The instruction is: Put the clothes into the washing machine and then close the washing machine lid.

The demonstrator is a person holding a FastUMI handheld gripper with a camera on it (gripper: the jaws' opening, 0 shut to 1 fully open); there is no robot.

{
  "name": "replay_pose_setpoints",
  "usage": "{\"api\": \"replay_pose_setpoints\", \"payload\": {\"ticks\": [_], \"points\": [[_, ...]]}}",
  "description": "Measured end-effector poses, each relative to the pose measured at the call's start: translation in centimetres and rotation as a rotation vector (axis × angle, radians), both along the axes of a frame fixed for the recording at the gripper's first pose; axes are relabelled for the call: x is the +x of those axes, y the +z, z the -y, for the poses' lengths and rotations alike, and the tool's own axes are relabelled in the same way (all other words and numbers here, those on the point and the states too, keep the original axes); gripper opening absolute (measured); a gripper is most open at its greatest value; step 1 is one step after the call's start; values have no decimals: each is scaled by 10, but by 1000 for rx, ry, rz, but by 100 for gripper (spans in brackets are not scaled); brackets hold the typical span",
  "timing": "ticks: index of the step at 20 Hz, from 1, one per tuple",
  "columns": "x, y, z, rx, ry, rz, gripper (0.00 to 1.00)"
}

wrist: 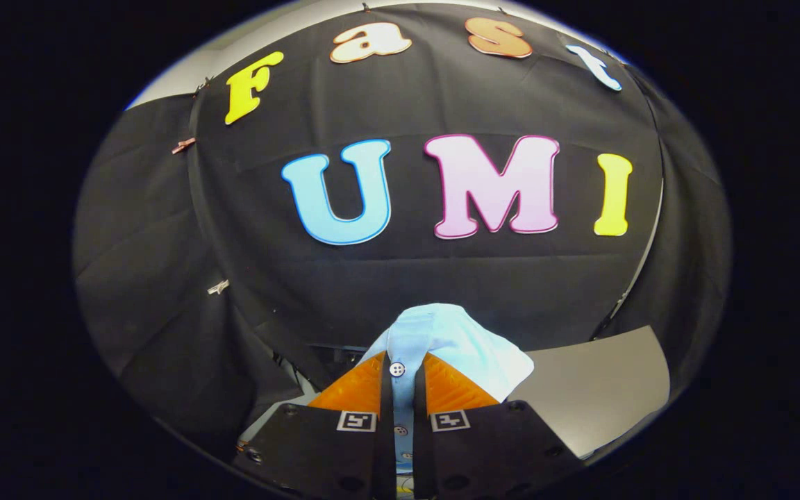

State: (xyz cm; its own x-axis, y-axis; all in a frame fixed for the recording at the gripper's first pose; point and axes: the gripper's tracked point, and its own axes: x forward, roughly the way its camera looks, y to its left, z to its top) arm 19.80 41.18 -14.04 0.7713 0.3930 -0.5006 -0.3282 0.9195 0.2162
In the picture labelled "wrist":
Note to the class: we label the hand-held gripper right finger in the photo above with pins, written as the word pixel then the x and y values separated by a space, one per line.
pixel 490 458

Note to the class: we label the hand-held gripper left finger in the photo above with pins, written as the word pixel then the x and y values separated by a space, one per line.
pixel 323 458

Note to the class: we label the light blue shirt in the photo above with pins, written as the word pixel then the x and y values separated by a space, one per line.
pixel 455 340

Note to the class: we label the silver backdrop clip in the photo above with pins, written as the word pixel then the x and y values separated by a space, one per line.
pixel 218 287

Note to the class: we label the copper backdrop clip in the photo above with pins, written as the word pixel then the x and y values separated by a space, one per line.
pixel 183 146

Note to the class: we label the white frame pole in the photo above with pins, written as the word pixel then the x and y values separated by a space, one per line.
pixel 652 236

